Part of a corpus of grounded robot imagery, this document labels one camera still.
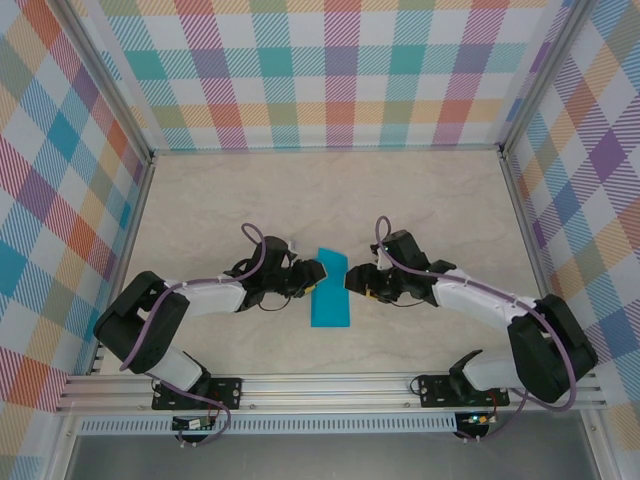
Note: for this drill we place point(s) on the blue square paper sheet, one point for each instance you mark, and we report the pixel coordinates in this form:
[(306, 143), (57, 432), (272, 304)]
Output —
[(330, 310)]

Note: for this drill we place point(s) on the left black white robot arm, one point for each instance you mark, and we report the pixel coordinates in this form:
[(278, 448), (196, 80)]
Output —
[(110, 320)]

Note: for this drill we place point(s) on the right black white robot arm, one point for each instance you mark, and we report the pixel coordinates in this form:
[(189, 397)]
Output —
[(545, 360)]

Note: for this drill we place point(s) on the grey metal panel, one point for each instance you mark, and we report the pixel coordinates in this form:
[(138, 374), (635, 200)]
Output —
[(325, 457)]

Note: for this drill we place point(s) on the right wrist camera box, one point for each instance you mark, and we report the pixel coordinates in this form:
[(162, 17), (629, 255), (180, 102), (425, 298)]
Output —
[(382, 260)]

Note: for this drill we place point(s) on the aluminium mounting rail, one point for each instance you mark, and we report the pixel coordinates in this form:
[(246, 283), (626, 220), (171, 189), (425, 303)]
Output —
[(325, 392)]

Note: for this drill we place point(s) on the aluminium frame cross bar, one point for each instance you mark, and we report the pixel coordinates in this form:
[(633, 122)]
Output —
[(325, 148)]

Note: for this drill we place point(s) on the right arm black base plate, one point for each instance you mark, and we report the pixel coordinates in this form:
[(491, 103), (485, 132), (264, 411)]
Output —
[(432, 392)]

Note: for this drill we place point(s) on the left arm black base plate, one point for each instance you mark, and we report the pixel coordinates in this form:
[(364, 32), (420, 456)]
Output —
[(230, 392)]

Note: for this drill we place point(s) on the aluminium side rail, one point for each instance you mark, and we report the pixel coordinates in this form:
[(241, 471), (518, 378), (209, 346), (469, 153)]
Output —
[(122, 265), (535, 260)]

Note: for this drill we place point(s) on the aluminium frame post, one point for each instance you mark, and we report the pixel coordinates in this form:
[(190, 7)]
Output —
[(107, 80), (542, 75)]

